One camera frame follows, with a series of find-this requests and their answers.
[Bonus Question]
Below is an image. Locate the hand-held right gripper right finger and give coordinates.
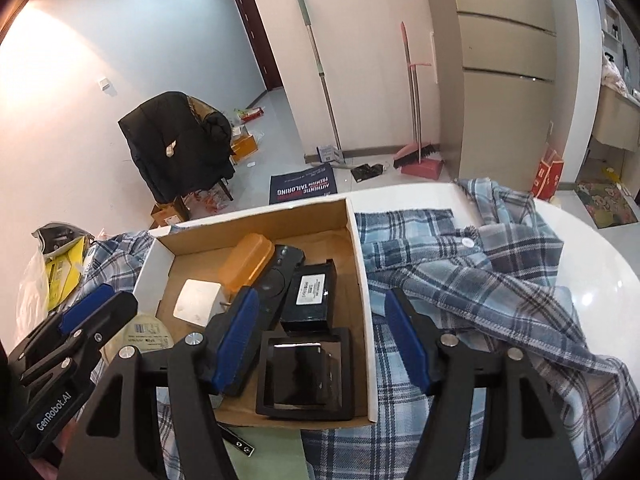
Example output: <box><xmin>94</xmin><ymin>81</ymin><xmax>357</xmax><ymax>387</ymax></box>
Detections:
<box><xmin>384</xmin><ymin>287</ymin><xmax>576</xmax><ymax>480</ymax></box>

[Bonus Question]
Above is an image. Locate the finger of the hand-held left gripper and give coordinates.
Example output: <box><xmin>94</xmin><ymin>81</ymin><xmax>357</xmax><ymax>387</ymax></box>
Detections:
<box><xmin>7</xmin><ymin>282</ymin><xmax>115</xmax><ymax>368</ymax></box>
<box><xmin>20</xmin><ymin>290</ymin><xmax>139</xmax><ymax>387</ymax></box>

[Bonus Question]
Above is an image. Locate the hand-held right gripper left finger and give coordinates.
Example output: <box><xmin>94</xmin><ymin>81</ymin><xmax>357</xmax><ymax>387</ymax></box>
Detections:
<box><xmin>59</xmin><ymin>287</ymin><xmax>261</xmax><ymax>480</ymax></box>

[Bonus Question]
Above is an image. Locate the round cream tin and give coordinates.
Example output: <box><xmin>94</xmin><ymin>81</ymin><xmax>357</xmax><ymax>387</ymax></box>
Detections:
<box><xmin>107</xmin><ymin>312</ymin><xmax>176</xmax><ymax>356</ymax></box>

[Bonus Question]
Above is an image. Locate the white power adapter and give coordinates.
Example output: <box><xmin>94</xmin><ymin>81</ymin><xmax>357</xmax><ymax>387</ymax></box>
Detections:
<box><xmin>173</xmin><ymin>279</ymin><xmax>226</xmax><ymax>326</ymax></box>

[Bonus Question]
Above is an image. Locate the black square frame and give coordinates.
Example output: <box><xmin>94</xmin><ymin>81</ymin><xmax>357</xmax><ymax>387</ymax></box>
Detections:
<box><xmin>255</xmin><ymin>327</ymin><xmax>355</xmax><ymax>422</ymax></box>

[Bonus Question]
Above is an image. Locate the small black box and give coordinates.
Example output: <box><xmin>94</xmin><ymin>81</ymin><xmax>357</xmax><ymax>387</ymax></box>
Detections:
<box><xmin>266</xmin><ymin>341</ymin><xmax>342</xmax><ymax>407</ymax></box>

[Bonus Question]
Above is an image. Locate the black remote control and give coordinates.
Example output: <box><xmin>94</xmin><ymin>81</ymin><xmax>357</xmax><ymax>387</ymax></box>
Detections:
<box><xmin>220</xmin><ymin>244</ymin><xmax>306</xmax><ymax>400</ymax></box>

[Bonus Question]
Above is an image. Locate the orange plastic case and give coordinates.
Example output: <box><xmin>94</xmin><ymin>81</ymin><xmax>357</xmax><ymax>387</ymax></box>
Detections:
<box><xmin>220</xmin><ymin>232</ymin><xmax>275</xmax><ymax>301</ymax></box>

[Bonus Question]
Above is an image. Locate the black battery with white label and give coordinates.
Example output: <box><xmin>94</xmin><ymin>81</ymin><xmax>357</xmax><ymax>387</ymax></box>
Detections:
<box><xmin>279</xmin><ymin>259</ymin><xmax>337</xmax><ymax>336</ymax></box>

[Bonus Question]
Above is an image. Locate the yellow packet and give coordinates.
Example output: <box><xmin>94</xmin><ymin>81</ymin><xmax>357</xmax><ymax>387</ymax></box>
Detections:
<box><xmin>45</xmin><ymin>237</ymin><xmax>86</xmax><ymax>311</ymax></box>

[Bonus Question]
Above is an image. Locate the grey bag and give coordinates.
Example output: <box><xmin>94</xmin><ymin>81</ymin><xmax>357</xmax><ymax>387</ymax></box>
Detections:
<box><xmin>31</xmin><ymin>221</ymin><xmax>94</xmax><ymax>254</ymax></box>

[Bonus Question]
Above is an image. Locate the blue plaid shirt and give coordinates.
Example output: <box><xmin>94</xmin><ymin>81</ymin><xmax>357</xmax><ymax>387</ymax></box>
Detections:
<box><xmin>75</xmin><ymin>177</ymin><xmax>640</xmax><ymax>480</ymax></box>

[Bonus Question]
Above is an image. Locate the brown cardboard box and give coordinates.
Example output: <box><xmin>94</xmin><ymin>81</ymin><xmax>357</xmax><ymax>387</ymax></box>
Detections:
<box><xmin>151</xmin><ymin>196</ymin><xmax>191</xmax><ymax>226</ymax></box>

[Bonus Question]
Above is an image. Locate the pale green sheet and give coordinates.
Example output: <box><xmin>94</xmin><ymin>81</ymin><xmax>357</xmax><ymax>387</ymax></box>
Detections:
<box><xmin>217</xmin><ymin>425</ymin><xmax>311</xmax><ymax>480</ymax></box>

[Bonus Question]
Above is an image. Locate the wooden chair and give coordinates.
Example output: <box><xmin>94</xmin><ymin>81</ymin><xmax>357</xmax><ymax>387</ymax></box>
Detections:
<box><xmin>187</xmin><ymin>95</ymin><xmax>236</xmax><ymax>202</ymax></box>

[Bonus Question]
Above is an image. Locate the black bag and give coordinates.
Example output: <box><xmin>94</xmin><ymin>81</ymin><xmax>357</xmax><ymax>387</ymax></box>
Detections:
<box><xmin>350</xmin><ymin>162</ymin><xmax>386</xmax><ymax>182</ymax></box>

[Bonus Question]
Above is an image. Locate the black jacket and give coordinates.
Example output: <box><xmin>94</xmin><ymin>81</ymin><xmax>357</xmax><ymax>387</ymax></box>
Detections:
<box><xmin>118</xmin><ymin>91</ymin><xmax>236</xmax><ymax>204</ymax></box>

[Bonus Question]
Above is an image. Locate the pink broom and dustpan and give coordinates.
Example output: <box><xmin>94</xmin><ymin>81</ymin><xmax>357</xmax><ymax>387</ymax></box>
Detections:
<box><xmin>392</xmin><ymin>21</ymin><xmax>440</xmax><ymax>170</ymax></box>

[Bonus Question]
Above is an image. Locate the orange cardboard box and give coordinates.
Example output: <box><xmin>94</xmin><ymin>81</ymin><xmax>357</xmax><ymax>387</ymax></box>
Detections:
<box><xmin>231</xmin><ymin>135</ymin><xmax>261</xmax><ymax>164</ymax></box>

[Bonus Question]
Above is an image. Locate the red carton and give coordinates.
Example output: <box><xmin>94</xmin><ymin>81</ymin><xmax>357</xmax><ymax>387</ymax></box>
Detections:
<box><xmin>531</xmin><ymin>146</ymin><xmax>566</xmax><ymax>200</ymax></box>

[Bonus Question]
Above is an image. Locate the beige refrigerator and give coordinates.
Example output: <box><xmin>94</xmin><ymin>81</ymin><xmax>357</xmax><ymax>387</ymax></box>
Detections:
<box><xmin>445</xmin><ymin>0</ymin><xmax>561</xmax><ymax>179</ymax></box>

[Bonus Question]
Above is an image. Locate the patterned floor mat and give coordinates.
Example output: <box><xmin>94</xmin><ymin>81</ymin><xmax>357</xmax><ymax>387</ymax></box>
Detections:
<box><xmin>572</xmin><ymin>181</ymin><xmax>640</xmax><ymax>229</ymax></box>

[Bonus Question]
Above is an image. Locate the beige cabinet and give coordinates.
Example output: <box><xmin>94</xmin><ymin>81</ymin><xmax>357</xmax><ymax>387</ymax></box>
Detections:
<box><xmin>590</xmin><ymin>85</ymin><xmax>640</xmax><ymax>152</ymax></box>

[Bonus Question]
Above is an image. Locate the dark red door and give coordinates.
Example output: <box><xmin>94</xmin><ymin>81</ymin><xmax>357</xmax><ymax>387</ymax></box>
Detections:
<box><xmin>231</xmin><ymin>0</ymin><xmax>284</xmax><ymax>92</ymax></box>

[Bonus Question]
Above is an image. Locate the pink cloth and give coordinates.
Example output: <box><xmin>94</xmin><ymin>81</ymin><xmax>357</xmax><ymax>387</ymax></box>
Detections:
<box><xmin>600</xmin><ymin>52</ymin><xmax>634</xmax><ymax>94</ymax></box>

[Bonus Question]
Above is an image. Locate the mop with green handle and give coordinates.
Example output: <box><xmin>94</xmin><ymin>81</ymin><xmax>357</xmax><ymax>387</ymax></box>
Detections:
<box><xmin>295</xmin><ymin>0</ymin><xmax>359</xmax><ymax>169</ymax></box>

